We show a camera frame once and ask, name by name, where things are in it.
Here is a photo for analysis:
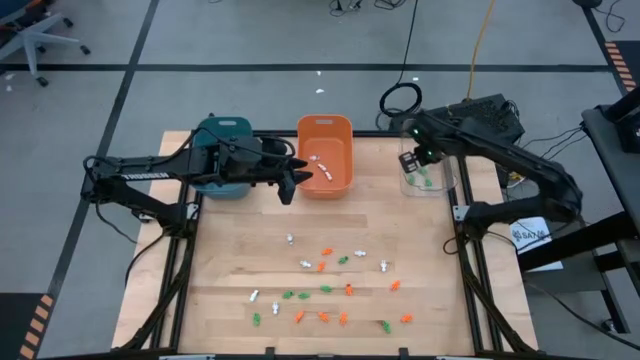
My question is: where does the black mesh computer case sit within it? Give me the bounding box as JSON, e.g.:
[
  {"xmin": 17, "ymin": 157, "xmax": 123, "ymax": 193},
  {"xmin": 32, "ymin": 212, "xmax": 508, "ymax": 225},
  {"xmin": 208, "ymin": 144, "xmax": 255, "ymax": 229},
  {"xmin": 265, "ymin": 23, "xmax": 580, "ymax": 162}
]
[{"xmin": 388, "ymin": 93, "xmax": 527, "ymax": 162}]

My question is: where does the black table frame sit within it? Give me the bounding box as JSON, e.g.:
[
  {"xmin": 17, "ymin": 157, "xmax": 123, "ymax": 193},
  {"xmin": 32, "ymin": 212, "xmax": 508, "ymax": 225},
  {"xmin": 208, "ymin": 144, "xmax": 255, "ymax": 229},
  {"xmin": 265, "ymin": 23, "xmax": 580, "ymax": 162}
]
[{"xmin": 119, "ymin": 128, "xmax": 539, "ymax": 360}]

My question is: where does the yellow cable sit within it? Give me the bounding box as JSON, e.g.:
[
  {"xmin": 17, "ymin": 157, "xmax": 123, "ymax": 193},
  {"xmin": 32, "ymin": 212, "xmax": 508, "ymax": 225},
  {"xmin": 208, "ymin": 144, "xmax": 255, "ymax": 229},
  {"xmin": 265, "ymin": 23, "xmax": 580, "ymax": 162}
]
[{"xmin": 465, "ymin": 0, "xmax": 497, "ymax": 100}]

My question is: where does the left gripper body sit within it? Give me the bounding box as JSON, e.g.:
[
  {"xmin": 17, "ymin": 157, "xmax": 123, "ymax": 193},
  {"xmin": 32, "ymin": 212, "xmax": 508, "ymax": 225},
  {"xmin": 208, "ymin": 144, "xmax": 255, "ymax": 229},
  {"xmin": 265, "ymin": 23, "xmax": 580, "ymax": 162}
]
[{"xmin": 207, "ymin": 137, "xmax": 297, "ymax": 206}]

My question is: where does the teal plastic bin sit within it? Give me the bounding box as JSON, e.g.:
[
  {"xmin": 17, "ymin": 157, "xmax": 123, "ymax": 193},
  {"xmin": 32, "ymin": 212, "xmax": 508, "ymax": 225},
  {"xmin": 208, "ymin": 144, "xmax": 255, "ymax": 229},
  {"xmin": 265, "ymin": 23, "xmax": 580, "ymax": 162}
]
[{"xmin": 191, "ymin": 115, "xmax": 255, "ymax": 201}]

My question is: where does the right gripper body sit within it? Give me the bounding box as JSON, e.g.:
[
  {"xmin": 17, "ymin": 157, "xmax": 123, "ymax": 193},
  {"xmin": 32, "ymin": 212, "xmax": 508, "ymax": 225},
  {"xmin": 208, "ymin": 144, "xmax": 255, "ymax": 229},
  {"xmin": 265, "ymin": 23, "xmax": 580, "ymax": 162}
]
[{"xmin": 402, "ymin": 110, "xmax": 454, "ymax": 166}]

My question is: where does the orange plastic bin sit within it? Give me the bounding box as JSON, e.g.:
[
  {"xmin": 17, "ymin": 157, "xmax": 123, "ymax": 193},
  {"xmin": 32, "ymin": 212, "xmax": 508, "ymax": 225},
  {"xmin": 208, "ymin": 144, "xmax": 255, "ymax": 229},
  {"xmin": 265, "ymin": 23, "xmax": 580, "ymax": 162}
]
[{"xmin": 294, "ymin": 113, "xmax": 355, "ymax": 200}]

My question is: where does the clear plastic bin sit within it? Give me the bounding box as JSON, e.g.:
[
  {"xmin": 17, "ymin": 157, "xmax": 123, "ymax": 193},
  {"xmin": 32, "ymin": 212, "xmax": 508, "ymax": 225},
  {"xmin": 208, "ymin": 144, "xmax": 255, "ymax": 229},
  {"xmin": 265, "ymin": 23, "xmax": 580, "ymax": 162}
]
[{"xmin": 399, "ymin": 118, "xmax": 459, "ymax": 198}]

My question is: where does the black device on desk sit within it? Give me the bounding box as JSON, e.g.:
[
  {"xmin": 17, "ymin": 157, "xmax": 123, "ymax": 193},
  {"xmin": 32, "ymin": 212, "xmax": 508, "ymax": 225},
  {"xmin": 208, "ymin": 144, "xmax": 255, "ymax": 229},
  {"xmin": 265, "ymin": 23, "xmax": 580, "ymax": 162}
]
[{"xmin": 603, "ymin": 85, "xmax": 640, "ymax": 155}]

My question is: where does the white printed paper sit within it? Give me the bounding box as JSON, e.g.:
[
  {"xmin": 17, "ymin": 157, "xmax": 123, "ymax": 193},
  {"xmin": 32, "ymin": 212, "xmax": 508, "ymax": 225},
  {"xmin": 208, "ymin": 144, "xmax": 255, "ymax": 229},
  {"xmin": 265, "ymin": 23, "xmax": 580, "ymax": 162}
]
[{"xmin": 508, "ymin": 213, "xmax": 565, "ymax": 274}]

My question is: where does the black side stand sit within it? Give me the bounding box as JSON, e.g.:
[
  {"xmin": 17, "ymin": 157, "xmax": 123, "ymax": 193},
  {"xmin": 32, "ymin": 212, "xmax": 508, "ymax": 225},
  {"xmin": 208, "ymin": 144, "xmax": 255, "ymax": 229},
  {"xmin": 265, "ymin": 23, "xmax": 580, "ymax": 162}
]
[{"xmin": 516, "ymin": 210, "xmax": 640, "ymax": 335}]

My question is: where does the black coiled cable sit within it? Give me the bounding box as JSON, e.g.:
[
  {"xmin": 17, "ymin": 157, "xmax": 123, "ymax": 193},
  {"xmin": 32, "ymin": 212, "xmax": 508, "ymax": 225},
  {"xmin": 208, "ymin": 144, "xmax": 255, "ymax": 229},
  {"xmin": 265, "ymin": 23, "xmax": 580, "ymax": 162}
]
[{"xmin": 378, "ymin": 0, "xmax": 424, "ymax": 119}]

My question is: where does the grey office chair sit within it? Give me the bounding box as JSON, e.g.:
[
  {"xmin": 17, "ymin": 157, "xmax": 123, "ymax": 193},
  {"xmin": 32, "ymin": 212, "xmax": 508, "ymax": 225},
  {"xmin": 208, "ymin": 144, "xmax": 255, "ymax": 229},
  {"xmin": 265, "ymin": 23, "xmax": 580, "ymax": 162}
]
[{"xmin": 0, "ymin": 0, "xmax": 92, "ymax": 88}]

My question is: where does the black desk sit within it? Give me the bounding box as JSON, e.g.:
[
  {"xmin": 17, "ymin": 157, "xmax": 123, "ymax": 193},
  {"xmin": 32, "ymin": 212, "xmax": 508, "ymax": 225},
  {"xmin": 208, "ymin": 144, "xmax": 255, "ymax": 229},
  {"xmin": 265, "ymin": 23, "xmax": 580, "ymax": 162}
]
[{"xmin": 581, "ymin": 87, "xmax": 640, "ymax": 236}]

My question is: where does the black cable bundle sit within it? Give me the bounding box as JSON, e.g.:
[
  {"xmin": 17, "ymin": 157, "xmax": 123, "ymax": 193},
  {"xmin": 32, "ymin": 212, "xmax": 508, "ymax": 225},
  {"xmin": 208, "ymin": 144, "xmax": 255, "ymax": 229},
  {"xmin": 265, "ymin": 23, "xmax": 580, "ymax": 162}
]
[{"xmin": 328, "ymin": 0, "xmax": 397, "ymax": 12}]

